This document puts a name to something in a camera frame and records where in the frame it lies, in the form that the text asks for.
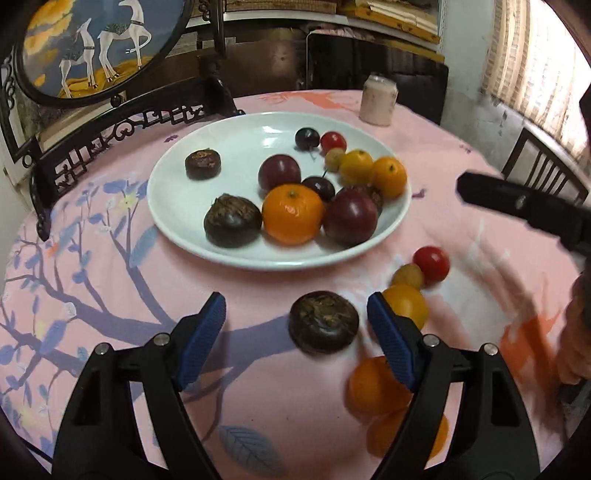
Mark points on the orange mandarin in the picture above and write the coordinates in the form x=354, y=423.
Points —
x=292, y=213
x=369, y=387

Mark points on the person's right hand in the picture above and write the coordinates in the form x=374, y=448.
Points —
x=575, y=341

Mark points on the dark wooden chair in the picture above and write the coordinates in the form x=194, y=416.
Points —
x=556, y=161

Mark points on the small yellow round fruit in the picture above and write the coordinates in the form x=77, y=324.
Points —
x=407, y=276
x=334, y=159

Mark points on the white metal shelf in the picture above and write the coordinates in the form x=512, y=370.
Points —
x=286, y=17

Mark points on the yellow-orange citrus fruit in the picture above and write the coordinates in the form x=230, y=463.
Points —
x=356, y=166
x=408, y=304

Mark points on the red cherry tomato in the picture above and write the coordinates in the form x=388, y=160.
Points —
x=431, y=264
x=333, y=141

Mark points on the dark purple plum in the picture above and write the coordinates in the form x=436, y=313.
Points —
x=279, y=171
x=350, y=217

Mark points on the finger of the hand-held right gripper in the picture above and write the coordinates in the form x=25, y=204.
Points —
x=517, y=203

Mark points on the small smooth orange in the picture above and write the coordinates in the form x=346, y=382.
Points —
x=388, y=434
x=388, y=176

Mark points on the white oval plate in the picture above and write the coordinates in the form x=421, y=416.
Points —
x=221, y=138

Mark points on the round deer picture screen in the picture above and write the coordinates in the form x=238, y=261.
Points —
x=106, y=41

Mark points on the dark white-framed panel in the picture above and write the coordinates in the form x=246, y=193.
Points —
x=332, y=60

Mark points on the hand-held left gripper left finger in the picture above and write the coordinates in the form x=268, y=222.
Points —
x=203, y=341

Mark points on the pink cloth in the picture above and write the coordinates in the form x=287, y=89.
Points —
x=332, y=31

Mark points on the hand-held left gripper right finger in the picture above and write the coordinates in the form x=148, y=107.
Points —
x=392, y=341

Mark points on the window with woven blind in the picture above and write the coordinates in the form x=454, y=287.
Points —
x=531, y=55

